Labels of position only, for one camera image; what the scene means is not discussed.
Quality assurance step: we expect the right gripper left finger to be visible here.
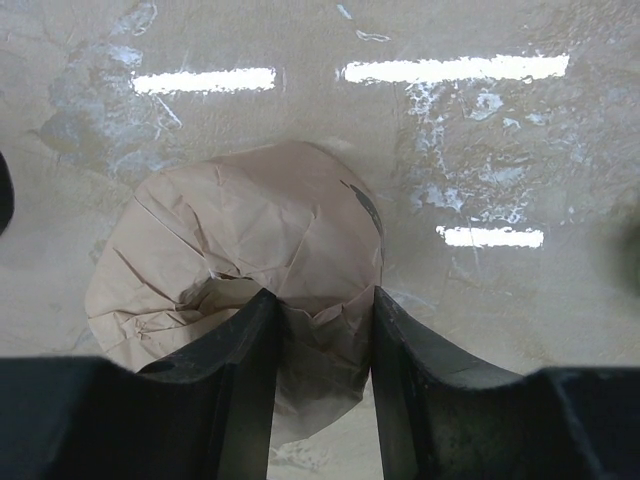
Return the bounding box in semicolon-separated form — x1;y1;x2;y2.
139;290;279;479

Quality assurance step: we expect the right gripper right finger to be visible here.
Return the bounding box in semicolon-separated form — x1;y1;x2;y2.
371;288;538;479

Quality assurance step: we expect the brown paper roll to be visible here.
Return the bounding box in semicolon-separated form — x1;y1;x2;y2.
85;141;384;446

